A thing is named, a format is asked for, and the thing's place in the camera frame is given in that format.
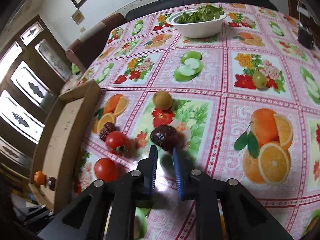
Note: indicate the dark purple plum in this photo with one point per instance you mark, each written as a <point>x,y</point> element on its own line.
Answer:
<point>165,136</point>

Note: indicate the floral fruit print tablecloth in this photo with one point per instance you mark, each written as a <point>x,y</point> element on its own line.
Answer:
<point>268,139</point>

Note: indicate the red tomato upper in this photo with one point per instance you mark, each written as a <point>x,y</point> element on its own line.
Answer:
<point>118,143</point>

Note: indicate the white bowl of greens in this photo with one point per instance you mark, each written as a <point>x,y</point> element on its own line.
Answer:
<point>202,22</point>

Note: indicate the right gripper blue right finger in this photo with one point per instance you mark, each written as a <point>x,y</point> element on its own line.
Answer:
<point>183,167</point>

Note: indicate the brown kiwi fruit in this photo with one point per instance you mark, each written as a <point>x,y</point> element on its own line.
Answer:
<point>162,100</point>

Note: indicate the cardboard tray box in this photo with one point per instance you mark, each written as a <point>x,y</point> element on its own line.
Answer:
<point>58,149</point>

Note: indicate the brown armchair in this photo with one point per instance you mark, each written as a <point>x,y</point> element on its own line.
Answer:
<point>85,49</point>

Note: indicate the green cloth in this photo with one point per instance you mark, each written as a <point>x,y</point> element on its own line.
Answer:
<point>75,69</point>

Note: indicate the dried red date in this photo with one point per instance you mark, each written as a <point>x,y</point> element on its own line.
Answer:
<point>106,130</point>

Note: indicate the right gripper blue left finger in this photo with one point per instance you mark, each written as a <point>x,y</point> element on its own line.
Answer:
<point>148,167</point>

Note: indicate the wooden door with glass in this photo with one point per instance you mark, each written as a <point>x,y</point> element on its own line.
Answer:
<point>34,68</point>

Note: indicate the orange mandarin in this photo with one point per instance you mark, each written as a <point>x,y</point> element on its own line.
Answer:
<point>40,178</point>

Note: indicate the small dark red jujube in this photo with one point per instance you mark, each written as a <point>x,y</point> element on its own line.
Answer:
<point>51,181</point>

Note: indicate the red tomato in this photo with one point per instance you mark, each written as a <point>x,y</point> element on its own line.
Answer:
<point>118,143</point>
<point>106,170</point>

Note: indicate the red tomato lower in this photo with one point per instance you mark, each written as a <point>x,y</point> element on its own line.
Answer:
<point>106,170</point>

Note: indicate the black cylindrical container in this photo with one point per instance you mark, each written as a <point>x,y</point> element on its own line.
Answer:
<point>305,37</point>

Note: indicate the green pear fruit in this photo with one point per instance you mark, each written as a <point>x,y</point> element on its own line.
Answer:
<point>259,80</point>

